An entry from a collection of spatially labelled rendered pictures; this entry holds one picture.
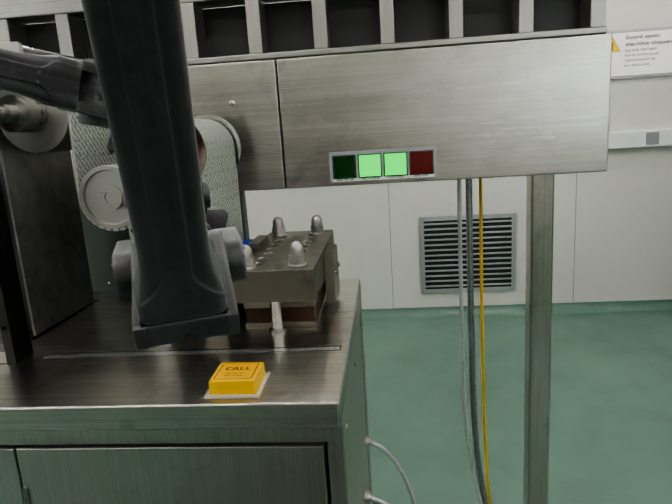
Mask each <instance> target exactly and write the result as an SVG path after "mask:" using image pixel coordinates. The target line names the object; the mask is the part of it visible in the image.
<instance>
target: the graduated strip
mask: <svg viewBox="0 0 672 504"><path fill-rule="evenodd" d="M341 346H342V345H337V346H299V347H261V348H223V349H185V350H147V351H109V352H71V353H50V354H49V355H47V356H46V357H44V358H60V357H100V356H139V355H178V354H218V353H257V352H296V351H335V350H341Z"/></svg>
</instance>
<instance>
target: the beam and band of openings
mask: <svg viewBox="0 0 672 504"><path fill-rule="evenodd" d="M291 1H294V2H291ZM279 2H283V3H279ZM268 3H271V4H268ZM180 5H181V13H182V21H183V30H184V38H185V46H186V55H187V63H188V66H192V65H205V64H218V63H231V62H244V61H257V60H270V59H274V60H277V59H283V58H296V57H309V56H322V55H335V54H348V53H361V52H374V51H387V50H400V49H413V48H426V47H439V46H452V45H465V44H478V43H491V42H504V41H517V40H530V39H543V38H556V37H569V36H581V35H594V34H605V33H607V26H605V23H606V0H306V1H302V0H180ZM233 6H237V7H233ZM222 7H225V8H222ZM210 8H214V9H210ZM84 19H85V16H84V12H83V7H82V3H81V0H0V43H4V42H16V41H18V42H22V46H26V47H31V48H35V49H40V50H45V51H49V52H54V53H58V54H63V55H67V56H72V57H76V58H81V59H85V58H87V59H93V60H94V57H93V52H92V48H91V43H90V39H89V34H88V30H87V25H86V21H85V20H84ZM50 22H53V23H50ZM38 23H41V24H38ZM27 24H30V25H27Z"/></svg>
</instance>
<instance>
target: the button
mask: <svg viewBox="0 0 672 504"><path fill-rule="evenodd" d="M264 376H265V367H264V362H233V363H221V364H220V366H219V367H218V369H217V370H216V372H215V373H214V374H213V376H212V377H211V379H210V380H209V382H208V383H209V391H210V395H228V394H256V393H257V390H258V388H259V386H260V384H261V382H262V380H263V378H264Z"/></svg>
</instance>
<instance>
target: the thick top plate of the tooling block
mask: <svg viewBox="0 0 672 504"><path fill-rule="evenodd" d="M324 231H325V233H323V234H310V232H311V231H291V232H285V233H286V235H284V236H272V235H271V234H272V232H270V233H269V234H268V238H269V243H268V244H267V245H266V246H265V247H264V248H263V249H262V250H261V251H259V252H252V255H253V256H254V258H255V265H256V268H255V269H251V270H247V274H248V278H247V280H241V281H234V282H232V283H233V288H234V293H235V297H236V302H237V303H266V302H296V301H315V300H316V298H317V295H318V293H319V290H320V288H321V286H322V283H323V281H324V278H325V269H324V253H325V251H326V248H327V246H328V245H330V244H334V233H333V230H324ZM294 241H298V242H300V243H301V244H302V246H303V251H304V253H305V259H306V262H307V265H305V266H301V267H289V266H288V263H289V262H288V255H289V247H290V244H291V243H292V242H294Z"/></svg>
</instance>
